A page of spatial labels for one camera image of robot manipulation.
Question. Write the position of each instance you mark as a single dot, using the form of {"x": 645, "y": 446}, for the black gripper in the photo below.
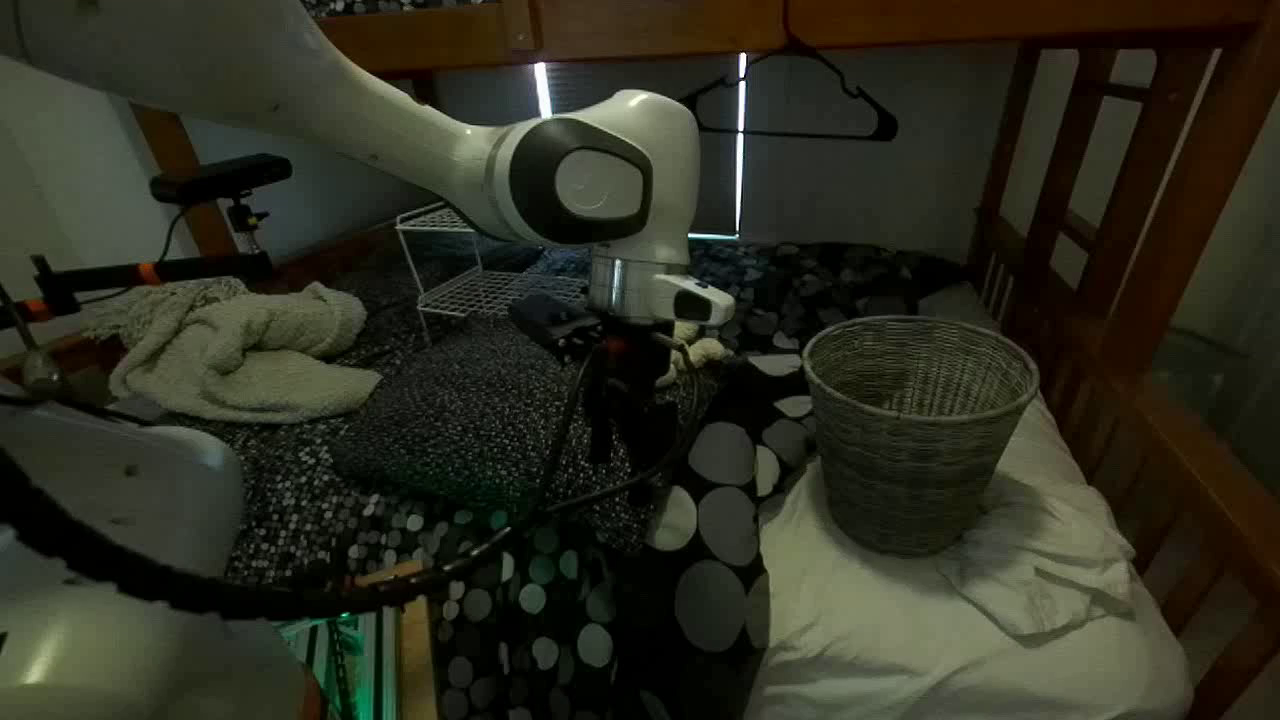
{"x": 628, "y": 365}

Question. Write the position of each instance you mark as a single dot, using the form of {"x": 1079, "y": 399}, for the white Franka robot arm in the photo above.
{"x": 401, "y": 122}

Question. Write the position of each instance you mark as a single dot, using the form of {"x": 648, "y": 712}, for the black polka dot blanket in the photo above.
{"x": 722, "y": 532}

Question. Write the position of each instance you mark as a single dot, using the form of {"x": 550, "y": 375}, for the dark speckled pillow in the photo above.
{"x": 465, "y": 414}

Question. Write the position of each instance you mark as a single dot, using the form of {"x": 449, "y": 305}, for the woven wicker basket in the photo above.
{"x": 923, "y": 440}

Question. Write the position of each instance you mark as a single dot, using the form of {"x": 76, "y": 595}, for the dark floral bedspread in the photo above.
{"x": 301, "y": 515}

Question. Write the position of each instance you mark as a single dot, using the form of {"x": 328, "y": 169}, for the black clothes hanger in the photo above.
{"x": 873, "y": 122}

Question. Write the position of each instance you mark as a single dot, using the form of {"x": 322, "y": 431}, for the beige towel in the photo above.
{"x": 225, "y": 353}

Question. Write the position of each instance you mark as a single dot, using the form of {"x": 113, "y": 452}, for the black bar with orange clamp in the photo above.
{"x": 174, "y": 270}

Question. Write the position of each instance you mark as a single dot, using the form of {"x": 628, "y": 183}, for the black camera on stand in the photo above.
{"x": 222, "y": 176}

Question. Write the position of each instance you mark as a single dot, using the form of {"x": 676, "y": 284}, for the wooden bunk bed frame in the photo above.
{"x": 1201, "y": 175}

